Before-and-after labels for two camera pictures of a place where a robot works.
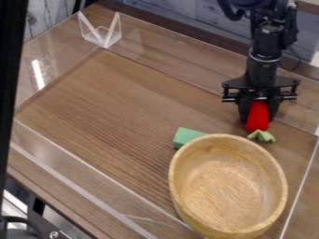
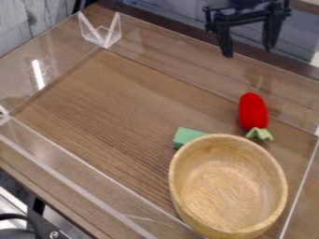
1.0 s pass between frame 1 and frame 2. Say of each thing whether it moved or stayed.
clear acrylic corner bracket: stayed
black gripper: moved
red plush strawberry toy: stayed
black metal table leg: stayed
